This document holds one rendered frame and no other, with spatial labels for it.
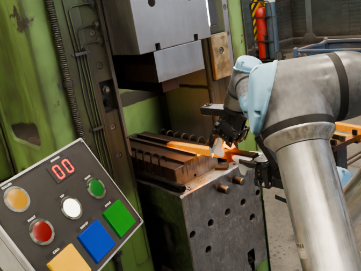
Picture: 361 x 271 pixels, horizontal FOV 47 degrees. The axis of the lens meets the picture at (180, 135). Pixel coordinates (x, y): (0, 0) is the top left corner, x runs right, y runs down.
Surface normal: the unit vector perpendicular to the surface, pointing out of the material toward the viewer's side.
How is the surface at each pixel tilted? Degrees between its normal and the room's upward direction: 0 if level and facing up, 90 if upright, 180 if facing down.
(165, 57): 90
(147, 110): 90
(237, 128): 90
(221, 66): 90
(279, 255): 0
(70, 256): 60
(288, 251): 0
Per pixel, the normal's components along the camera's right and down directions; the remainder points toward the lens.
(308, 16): -0.80, 0.30
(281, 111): -0.55, -0.19
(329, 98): 0.04, 0.29
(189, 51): 0.66, 0.14
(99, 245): 0.71, -0.48
